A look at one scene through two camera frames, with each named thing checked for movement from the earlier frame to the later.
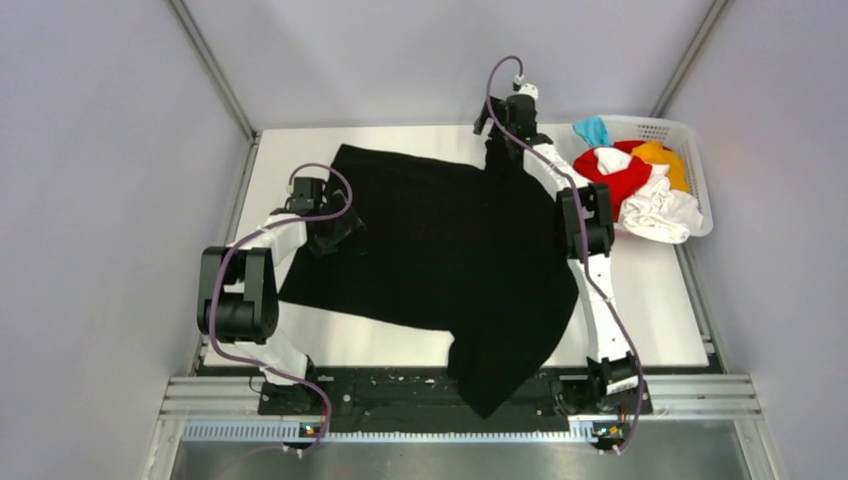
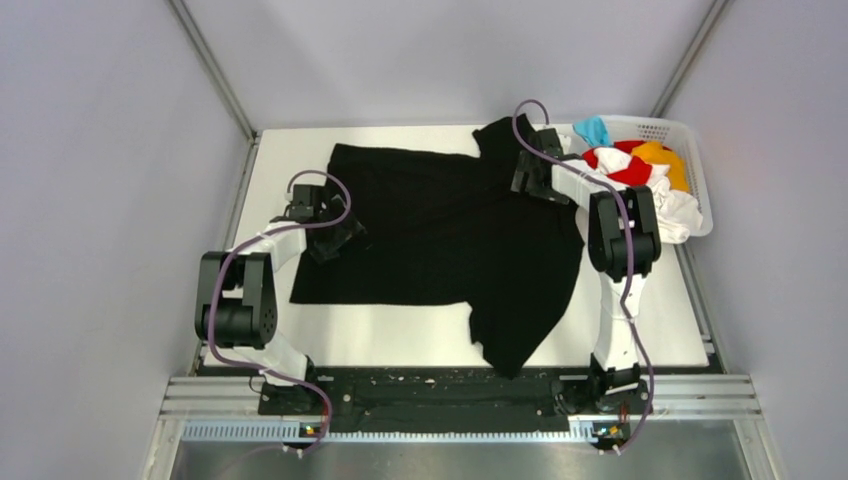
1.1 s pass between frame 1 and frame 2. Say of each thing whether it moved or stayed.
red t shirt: stayed
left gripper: stayed
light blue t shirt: stayed
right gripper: moved
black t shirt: moved
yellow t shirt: stayed
